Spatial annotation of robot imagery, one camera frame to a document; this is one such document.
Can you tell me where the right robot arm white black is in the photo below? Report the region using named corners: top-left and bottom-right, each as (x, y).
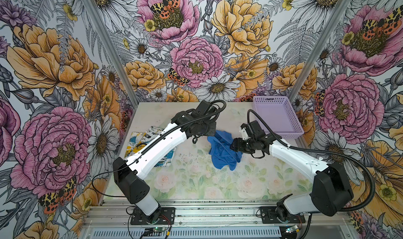
top-left (230, 121), bottom-right (353, 222)

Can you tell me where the green circuit board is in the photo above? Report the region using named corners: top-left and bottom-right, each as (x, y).
top-left (285, 225), bottom-right (300, 233)
top-left (140, 227), bottom-right (171, 239)

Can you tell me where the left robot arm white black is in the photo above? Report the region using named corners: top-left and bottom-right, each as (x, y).
top-left (113, 100), bottom-right (226, 224)

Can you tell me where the aluminium corner post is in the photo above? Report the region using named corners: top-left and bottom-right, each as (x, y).
top-left (288, 0), bottom-right (351, 102)
top-left (82, 0), bottom-right (139, 110)

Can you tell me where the green circuit board left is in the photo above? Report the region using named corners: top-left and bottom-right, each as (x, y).
top-left (140, 227), bottom-right (171, 239)

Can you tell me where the green circuit board right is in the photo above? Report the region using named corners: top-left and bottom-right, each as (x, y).
top-left (285, 225), bottom-right (300, 233)

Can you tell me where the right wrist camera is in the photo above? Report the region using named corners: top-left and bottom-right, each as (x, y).
top-left (240, 127), bottom-right (249, 140)

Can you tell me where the lavender plastic laundry basket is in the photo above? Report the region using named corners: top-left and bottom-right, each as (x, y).
top-left (253, 96), bottom-right (304, 139)

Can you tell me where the white teal yellow printed garment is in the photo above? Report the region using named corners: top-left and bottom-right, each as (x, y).
top-left (124, 126), bottom-right (175, 167)

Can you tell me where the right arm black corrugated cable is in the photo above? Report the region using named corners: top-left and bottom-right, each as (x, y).
top-left (247, 109), bottom-right (377, 239)

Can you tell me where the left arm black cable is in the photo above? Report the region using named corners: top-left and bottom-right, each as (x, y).
top-left (90, 100), bottom-right (227, 239)

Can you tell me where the right aluminium corner post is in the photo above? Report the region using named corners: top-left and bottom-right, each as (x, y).
top-left (288, 0), bottom-right (351, 102)

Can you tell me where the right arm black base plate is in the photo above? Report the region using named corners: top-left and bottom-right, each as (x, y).
top-left (256, 206), bottom-right (306, 224)

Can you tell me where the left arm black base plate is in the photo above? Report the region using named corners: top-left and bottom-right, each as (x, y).
top-left (130, 207), bottom-right (176, 225)

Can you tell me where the aluminium mounting rail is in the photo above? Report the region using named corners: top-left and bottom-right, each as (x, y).
top-left (84, 200), bottom-right (350, 227)

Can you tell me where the white slotted cable duct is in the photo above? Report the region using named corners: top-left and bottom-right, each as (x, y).
top-left (87, 226), bottom-right (281, 239)

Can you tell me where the blue cloth garment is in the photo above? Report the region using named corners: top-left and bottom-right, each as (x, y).
top-left (207, 131), bottom-right (242, 171)

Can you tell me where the left aluminium corner post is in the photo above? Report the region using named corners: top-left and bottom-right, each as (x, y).
top-left (82, 0), bottom-right (139, 110)

